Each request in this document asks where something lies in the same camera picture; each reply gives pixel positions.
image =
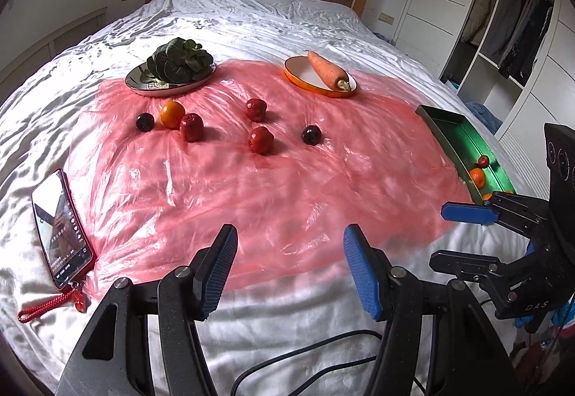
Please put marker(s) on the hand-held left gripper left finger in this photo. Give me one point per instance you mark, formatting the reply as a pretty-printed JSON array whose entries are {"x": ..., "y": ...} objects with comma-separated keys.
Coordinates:
[{"x": 220, "y": 270}]

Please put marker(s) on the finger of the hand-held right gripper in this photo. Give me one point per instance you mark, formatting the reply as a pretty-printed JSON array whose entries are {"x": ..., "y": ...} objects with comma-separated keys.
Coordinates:
[
  {"x": 465, "y": 213},
  {"x": 467, "y": 265}
]

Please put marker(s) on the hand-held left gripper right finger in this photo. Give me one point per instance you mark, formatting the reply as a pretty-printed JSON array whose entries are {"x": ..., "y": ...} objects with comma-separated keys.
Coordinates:
[{"x": 366, "y": 274}]

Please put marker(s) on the red apple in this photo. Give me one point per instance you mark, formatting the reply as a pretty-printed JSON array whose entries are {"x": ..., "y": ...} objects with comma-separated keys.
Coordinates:
[
  {"x": 483, "y": 161},
  {"x": 191, "y": 126},
  {"x": 255, "y": 109},
  {"x": 260, "y": 140}
]

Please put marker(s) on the green metal tray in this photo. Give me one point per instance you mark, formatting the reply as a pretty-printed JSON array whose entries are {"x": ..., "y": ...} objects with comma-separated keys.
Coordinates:
[{"x": 467, "y": 140}]

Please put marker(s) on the dark plum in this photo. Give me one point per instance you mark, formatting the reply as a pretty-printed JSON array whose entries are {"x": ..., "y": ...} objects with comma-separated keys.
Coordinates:
[
  {"x": 144, "y": 122},
  {"x": 311, "y": 134}
]

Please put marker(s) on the person's right hand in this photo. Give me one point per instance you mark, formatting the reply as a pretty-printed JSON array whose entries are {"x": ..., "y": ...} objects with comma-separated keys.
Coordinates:
[{"x": 567, "y": 310}]

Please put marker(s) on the pink plastic sheet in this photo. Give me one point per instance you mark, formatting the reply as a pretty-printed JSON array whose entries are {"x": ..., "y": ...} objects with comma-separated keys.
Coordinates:
[{"x": 269, "y": 198}]

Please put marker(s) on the blue cloth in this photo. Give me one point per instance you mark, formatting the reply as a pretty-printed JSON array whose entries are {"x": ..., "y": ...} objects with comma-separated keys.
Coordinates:
[{"x": 485, "y": 117}]

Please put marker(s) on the small orange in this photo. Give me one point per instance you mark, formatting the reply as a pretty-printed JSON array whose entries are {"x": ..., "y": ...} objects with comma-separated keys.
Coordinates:
[{"x": 172, "y": 114}]

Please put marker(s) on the smartphone with red case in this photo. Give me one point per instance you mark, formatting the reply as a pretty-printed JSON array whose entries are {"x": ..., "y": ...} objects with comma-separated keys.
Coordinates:
[{"x": 60, "y": 230}]

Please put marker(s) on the black hanging clothes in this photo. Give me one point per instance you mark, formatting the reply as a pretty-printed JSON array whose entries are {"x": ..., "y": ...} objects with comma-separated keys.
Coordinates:
[{"x": 530, "y": 41}]

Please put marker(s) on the grey hanging jacket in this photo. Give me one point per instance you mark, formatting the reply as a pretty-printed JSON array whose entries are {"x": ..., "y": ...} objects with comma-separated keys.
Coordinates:
[{"x": 505, "y": 27}]

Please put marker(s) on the carrot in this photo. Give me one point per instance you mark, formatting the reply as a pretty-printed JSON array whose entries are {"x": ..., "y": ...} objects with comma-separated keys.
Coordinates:
[{"x": 328, "y": 70}]

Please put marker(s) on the patterned plate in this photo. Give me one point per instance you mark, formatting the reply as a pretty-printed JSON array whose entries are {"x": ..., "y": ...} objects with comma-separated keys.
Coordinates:
[{"x": 139, "y": 81}]

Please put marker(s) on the orange rimmed white plate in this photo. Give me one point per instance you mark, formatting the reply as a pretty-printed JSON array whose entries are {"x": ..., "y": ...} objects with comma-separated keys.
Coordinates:
[{"x": 301, "y": 75}]

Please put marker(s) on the dark green bok choy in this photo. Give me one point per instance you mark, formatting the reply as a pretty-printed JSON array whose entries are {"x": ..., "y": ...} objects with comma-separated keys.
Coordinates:
[{"x": 179, "y": 59}]

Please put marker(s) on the wooden wall panel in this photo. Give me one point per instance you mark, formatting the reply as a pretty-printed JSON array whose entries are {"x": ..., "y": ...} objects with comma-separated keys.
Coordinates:
[{"x": 54, "y": 45}]

